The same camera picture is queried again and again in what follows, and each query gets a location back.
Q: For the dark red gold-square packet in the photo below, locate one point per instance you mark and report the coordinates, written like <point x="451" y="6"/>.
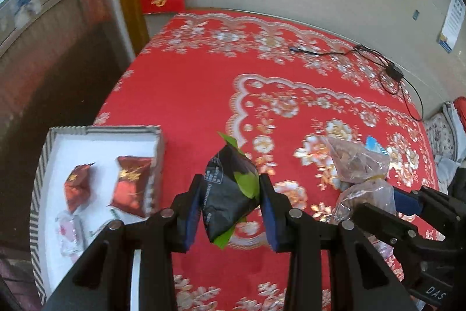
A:
<point x="131" y="187"/>

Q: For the blue and white milk packet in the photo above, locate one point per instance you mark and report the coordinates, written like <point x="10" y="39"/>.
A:
<point x="375" y="145"/>

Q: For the blue paper cutout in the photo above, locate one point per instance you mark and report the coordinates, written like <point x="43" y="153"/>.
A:
<point x="25" y="1"/>

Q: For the striped cardboard box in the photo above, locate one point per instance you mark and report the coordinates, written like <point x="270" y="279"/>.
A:
<point x="91" y="150"/>

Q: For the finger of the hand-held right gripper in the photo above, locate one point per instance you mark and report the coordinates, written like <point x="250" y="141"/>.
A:
<point x="406" y="203"/>
<point x="378" y="220"/>

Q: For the small red foil packet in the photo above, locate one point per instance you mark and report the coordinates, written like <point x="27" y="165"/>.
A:
<point x="76" y="189"/>

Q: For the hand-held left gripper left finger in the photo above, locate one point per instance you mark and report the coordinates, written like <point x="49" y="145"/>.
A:
<point x="193" y="220"/>

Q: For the floral cushion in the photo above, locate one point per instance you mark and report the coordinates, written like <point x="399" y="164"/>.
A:
<point x="442" y="136"/>

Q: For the grey cloth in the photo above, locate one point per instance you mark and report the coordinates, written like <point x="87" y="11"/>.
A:
<point x="446" y="169"/>

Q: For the wall calendar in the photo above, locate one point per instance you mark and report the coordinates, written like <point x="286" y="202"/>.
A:
<point x="453" y="19"/>

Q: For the black and green packet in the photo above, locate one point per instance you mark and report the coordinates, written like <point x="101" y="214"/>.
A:
<point x="225" y="194"/>

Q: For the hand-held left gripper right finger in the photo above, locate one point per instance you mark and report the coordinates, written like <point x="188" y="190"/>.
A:
<point x="271" y="223"/>

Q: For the small blue wall sticker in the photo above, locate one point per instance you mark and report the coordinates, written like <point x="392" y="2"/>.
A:
<point x="416" y="15"/>

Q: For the red cushion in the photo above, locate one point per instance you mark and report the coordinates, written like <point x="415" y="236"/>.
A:
<point x="460" y="108"/>

